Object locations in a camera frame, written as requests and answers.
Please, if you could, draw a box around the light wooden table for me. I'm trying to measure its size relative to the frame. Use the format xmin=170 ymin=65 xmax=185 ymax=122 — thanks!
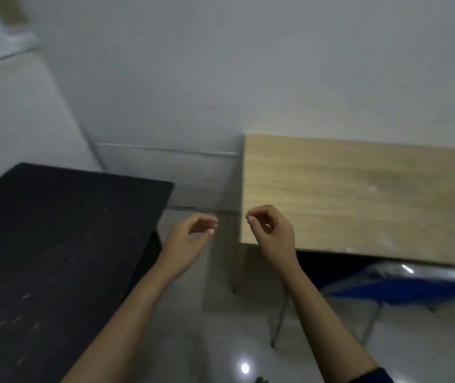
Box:
xmin=232 ymin=134 xmax=455 ymax=348

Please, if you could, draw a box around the person's left forearm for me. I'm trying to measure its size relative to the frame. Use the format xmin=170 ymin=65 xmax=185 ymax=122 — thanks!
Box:
xmin=61 ymin=261 xmax=190 ymax=383

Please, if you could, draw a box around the person's right forearm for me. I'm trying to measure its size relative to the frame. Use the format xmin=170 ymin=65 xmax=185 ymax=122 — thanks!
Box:
xmin=274 ymin=265 xmax=380 ymax=383

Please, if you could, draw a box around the person's right hand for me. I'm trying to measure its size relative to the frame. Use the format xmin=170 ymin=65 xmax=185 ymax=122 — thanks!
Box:
xmin=245 ymin=204 xmax=304 ymax=276

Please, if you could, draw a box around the person's left hand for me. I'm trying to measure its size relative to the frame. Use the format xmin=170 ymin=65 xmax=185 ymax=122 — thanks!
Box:
xmin=161 ymin=213 xmax=219 ymax=282

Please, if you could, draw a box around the blue chair with metal frame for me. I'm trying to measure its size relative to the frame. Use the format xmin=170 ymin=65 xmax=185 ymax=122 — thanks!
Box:
xmin=323 ymin=261 xmax=455 ymax=344

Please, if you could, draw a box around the black table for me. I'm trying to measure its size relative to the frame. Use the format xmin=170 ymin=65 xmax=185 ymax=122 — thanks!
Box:
xmin=0 ymin=163 xmax=175 ymax=383

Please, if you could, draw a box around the dark blue sleeve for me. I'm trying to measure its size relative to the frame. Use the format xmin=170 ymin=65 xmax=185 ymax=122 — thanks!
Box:
xmin=346 ymin=367 xmax=396 ymax=383

